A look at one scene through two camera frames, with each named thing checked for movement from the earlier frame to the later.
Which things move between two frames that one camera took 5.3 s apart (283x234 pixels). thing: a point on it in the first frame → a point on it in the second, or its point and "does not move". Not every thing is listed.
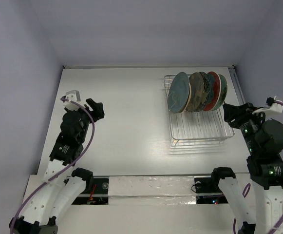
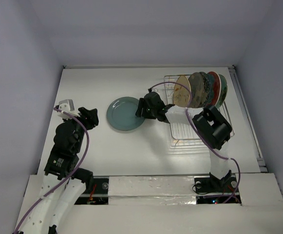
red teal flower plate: (215, 87) does not move
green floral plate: (223, 91) does not move
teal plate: (179, 92) → (121, 114)
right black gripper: (240, 116) → (141, 107)
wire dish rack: (198, 128) does not move
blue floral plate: (207, 86) does not move
